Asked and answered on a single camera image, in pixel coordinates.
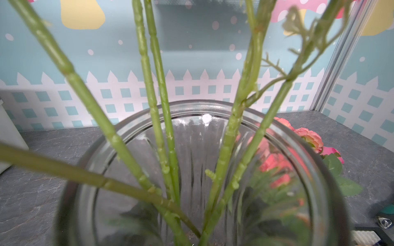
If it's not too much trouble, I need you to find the magenta rose stem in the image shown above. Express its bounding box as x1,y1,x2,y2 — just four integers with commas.
320,147,344,164

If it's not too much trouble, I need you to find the black connector board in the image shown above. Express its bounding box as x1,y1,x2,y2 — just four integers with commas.
352,227,394,246

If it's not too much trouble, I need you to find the pink rose stem bunch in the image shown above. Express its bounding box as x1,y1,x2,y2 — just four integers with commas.
254,117,363,197

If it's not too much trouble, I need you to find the clear glass vase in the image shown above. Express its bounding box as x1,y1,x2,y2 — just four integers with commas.
53,100,352,246

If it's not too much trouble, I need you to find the orange pink rose spray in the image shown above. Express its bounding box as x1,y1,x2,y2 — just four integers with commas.
198,1,351,246

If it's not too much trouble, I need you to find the white rose stem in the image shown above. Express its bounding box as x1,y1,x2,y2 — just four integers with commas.
1,143,201,238

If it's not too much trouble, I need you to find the brown lidded storage box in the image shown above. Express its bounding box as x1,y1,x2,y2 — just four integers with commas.
0,98,30,174

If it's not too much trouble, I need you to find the tall pink carnation stem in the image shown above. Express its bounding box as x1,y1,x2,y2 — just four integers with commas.
7,0,191,246

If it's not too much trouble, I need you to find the white blue flower stem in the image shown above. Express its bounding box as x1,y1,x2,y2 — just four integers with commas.
132,1,180,204

